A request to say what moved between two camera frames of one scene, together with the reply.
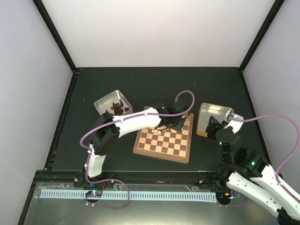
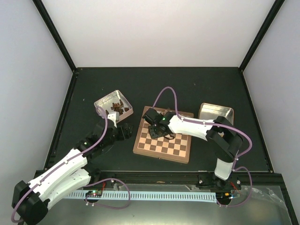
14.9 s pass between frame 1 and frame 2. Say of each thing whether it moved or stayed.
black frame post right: stayed
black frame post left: stayed
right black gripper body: moved
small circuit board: stayed
